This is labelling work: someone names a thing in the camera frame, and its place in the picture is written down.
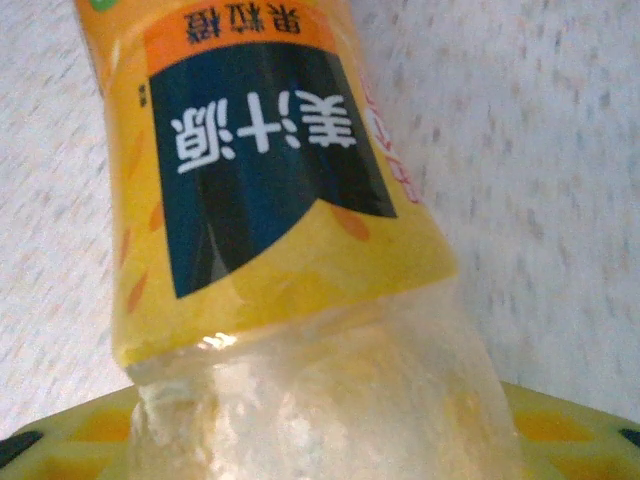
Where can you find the yellow label juice bottle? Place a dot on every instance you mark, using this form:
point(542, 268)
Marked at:
point(260, 150)

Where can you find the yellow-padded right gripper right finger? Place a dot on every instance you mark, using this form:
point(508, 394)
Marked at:
point(580, 445)

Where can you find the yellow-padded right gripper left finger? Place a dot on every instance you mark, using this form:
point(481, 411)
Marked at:
point(65, 450)

